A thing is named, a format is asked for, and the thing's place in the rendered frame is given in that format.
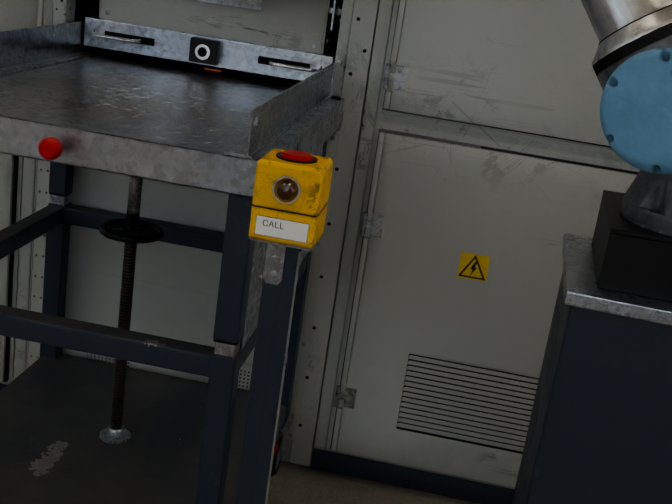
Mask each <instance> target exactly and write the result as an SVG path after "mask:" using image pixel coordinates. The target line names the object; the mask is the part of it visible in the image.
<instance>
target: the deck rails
mask: <svg viewBox="0 0 672 504"><path fill-rule="evenodd" d="M75 28H76V22H69V23H62V24H54V25H47V26H39V27H32V28H24V29H17V30H9V31H1V32H0V77H2V76H7V75H11V74H16V73H20V72H25V71H29V70H34V69H38V68H43V67H47V66H52V65H56V64H61V63H65V62H70V61H74V60H79V59H83V58H88V55H81V54H75V53H74V44H75ZM333 65H334V64H333V63H332V64H330V65H329V66H327V67H325V68H323V69H322V70H320V71H318V72H316V73H315V74H313V75H311V76H309V77H308V78H306V79H304V80H302V81H301V82H299V83H297V84H295V85H293V86H292V87H290V88H288V89H286V90H285V91H283V92H281V93H279V94H278V95H276V96H274V97H272V98H271V99H269V100H267V101H265V102H264V103H262V104H260V105H258V106H257V107H255V108H253V109H251V117H250V126H249V135H248V136H247V137H245V138H244V139H242V140H241V141H239V142H238V143H236V144H235V145H233V146H232V147H230V148H229V149H227V150H226V151H224V154H227V155H233V156H238V157H244V158H250V159H252V158H253V157H254V156H255V155H257V154H258V153H259V152H261V151H262V150H263V149H265V148H266V147H267V146H269V145H270V144H271V143H273V142H274V141H275V140H276V139H278V138H279V137H280V136H282V135H283V134H284V133H286V132H287V131H288V130H290V129H291V128H292V127H294V126H295V125H296V124H297V123H299V122H300V121H301V120H303V119H304V118H305V117H307V116H308V115H309V114H311V113H312V112H313V111H315V110H316V109H317V108H318V107H320V106H321V105H322V104H324V103H325V102H326V101H328V100H329V99H330V98H331V97H332V96H330V95H329V94H330V87H331V80H332V73H333ZM255 117H257V120H256V125H254V126H253V124H254V118H255Z"/></svg>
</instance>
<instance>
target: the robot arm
mask: <svg viewBox="0 0 672 504"><path fill-rule="evenodd" d="M581 2H582V4H583V7H584V9H585V11H586V13H587V16H588V18H589V20H590V22H591V25H592V27H593V29H594V31H595V34H596V36H597V38H598V40H599V46H598V49H597V52H596V54H595V57H594V60H593V62H592V67H593V69H594V72H595V74H596V76H597V78H598V81H599V83H600V85H601V87H602V89H603V94H602V97H601V102H600V121H601V126H602V130H603V133H604V135H605V137H606V139H607V141H608V143H609V145H610V146H611V148H612V149H613V150H614V151H615V153H616V154H617V155H618V156H619V157H620V158H621V159H623V160H624V161H625V162H627V163H628V164H630V165H631V166H633V167H635V168H637V169H640V171H639V173H638V175H637V176H636V178H635V179H634V181H633V182H632V184H631V185H630V187H629V188H628V190H627V192H626V193H625V195H624V197H623V199H622V203H621V208H620V214H621V216H622V217H623V218H625V219H626V220H628V221H629V222H631V223H633V224H635V225H637V226H640V227H642V228H645V229H647V230H650V231H653V232H656V233H659V234H663V235H666V236H670V237H672V0H581Z"/></svg>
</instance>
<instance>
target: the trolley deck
mask: <svg viewBox="0 0 672 504"><path fill-rule="evenodd" d="M283 91H285V90H281V89H275V88H269V87H263V86H257V85H251V84H245V83H239V82H233V81H227V80H221V79H215V78H209V77H203V76H197V75H191V74H185V73H179V72H173V71H166V70H160V69H154V68H148V67H142V66H136V65H130V64H124V63H118V62H112V61H106V60H100V59H94V58H83V59H79V60H74V61H70V62H65V63H61V64H56V65H52V66H47V67H43V68H38V69H34V70H29V71H25V72H20V73H16V74H11V75H7V76H2V77H0V153H4V154H9V155H15V156H20V157H26V158H32V159H37V160H43V161H48V162H54V163H60V164H65V165H71V166H76V167H82V168H87V169H93V170H99V171H104V172H110V173H115V174H121V175H127V176H132V177H138V178H143V179H149V180H155V181H160V182H166V183H171V184H177V185H182V186H188V187H194V188H199V189H205V190H210V191H216V192H222V193H227V194H233V195H238V196H244V197H249V198H253V193H254V184H255V176H256V167H257V161H259V160H260V159H261V158H262V157H264V156H265V155H266V154H268V153H269V152H270V151H271V150H273V149H274V148H276V149H282V150H297V151H303V152H307V153H309V154H311V155H312V154H313V153H314V152H315V151H316V150H317V149H318V148H319V147H320V146H321V145H322V144H323V143H324V142H325V141H326V140H327V139H328V138H329V137H330V136H331V135H332V134H333V133H334V132H335V131H336V130H337V129H338V128H340V126H341V120H342V113H343V105H344V98H342V99H336V98H330V99H329V100H328V101H326V102H325V103H324V104H322V105H321V106H320V107H318V108H317V109H316V110H315V111H313V112H312V113H311V114H309V115H308V116H307V117H305V118H304V119H303V120H301V121H300V122H299V123H297V124H296V125H295V126H294V127H292V128H291V129H290V130H288V131H287V132H286V133H284V134H283V135H282V136H280V137H279V138H278V139H276V140H275V141H274V142H273V143H271V144H270V145H269V146H267V147H266V148H265V149H263V150H262V151H261V152H259V153H258V154H257V155H255V156H254V157H253V158H252V159H250V158H244V157H238V156H233V155H227V154H224V151H226V150H227V149H229V148H230V147H232V146H233V145H235V144H236V143H238V142H239V141H241V140H242V139H244V138H245V137H247V136H248V135H249V126H250V117H251V109H253V108H255V107H257V106H258V105H260V104H262V103H264V102H265V101H267V100H269V99H271V98H272V97H274V96H276V95H278V94H279V93H281V92H283ZM47 137H55V138H57V139H58V140H59V141H60V142H62V143H63V152H62V154H61V156H60V157H58V158H56V159H54V160H46V159H44V158H43V157H42V156H41V155H40V154H39V151H38V145H39V143H40V141H41V140H42V139H44V138H47Z"/></svg>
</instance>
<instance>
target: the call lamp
mask: <svg viewBox="0 0 672 504"><path fill-rule="evenodd" d="M272 192H273V195H274V197H275V198H276V200H277V201H279V202H280V203H283V204H291V203H294V202H295V201H297V199H298V198H299V197H300V194H301V187H300V184H299V182H298V181H297V180H296V179H295V178H293V177H291V176H281V177H279V178H278V179H276V180H275V182H274V183H273V187H272Z"/></svg>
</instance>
